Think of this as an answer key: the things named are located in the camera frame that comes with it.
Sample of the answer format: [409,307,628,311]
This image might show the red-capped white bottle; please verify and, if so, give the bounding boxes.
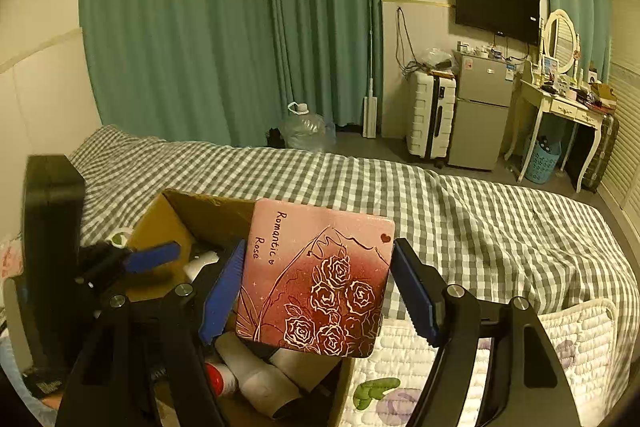
[205,361,238,398]

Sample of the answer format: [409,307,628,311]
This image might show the white suitcase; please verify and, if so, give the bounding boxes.
[406,72,457,160]

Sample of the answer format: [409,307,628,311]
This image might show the grey checkered bed sheet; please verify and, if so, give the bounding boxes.
[70,126,639,395]

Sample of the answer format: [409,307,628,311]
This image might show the silver mini fridge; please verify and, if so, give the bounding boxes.
[448,52,513,171]

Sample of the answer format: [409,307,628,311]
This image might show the red rose patterned tin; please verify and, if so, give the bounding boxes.
[235,198,395,358]

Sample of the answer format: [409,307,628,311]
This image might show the teal window curtain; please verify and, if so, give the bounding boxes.
[79,0,383,146]

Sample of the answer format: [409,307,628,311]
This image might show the white plastic bottle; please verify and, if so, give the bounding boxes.
[182,249,342,421]

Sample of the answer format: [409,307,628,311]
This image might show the brown cardboard box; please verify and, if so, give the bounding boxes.
[119,188,356,427]

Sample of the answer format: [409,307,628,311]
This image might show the oval white vanity mirror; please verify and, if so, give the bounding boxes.
[541,9,580,76]

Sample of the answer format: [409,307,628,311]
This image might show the blue laundry basket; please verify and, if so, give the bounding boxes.
[525,136,562,184]

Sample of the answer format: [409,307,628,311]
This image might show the clear water jug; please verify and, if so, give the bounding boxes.
[280,102,326,152]

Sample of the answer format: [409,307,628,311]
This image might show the white vanity table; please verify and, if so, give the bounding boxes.
[503,80,604,194]

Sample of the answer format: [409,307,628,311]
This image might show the black wall television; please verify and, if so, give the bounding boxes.
[454,0,540,46]

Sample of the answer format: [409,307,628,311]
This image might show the white louvered closet door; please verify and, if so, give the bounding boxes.
[603,0,640,231]

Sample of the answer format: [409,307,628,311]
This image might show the white flat mop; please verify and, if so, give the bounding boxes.
[362,0,378,139]

